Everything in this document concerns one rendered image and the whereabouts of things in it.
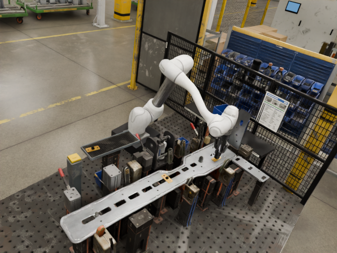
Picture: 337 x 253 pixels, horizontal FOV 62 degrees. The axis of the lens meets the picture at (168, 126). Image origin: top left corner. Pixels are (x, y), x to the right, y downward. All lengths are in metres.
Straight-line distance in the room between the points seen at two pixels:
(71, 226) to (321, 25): 7.73
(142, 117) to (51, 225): 1.06
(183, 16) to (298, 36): 4.90
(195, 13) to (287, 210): 2.77
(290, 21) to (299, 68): 4.75
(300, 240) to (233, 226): 1.32
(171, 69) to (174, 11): 2.34
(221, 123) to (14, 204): 1.49
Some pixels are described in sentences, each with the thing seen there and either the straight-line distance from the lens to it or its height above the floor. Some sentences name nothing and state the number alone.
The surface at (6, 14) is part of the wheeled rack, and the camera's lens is 8.21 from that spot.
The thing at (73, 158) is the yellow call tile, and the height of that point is 1.16.
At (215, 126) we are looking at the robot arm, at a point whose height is 1.41.
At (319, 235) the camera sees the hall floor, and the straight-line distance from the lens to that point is 3.58.
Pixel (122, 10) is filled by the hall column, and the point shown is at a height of 0.35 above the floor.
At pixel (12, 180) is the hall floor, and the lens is 3.41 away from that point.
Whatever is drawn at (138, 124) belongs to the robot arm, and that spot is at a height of 0.98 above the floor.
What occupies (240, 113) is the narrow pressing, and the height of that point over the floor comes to 1.30.
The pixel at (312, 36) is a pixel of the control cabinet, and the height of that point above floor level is 0.88.
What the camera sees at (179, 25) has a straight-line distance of 4.29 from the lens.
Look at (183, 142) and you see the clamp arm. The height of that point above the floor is 1.10.
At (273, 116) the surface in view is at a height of 1.28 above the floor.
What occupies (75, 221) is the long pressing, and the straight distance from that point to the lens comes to 1.67.
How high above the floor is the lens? 2.32
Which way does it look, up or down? 33 degrees down
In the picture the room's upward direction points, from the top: 11 degrees clockwise
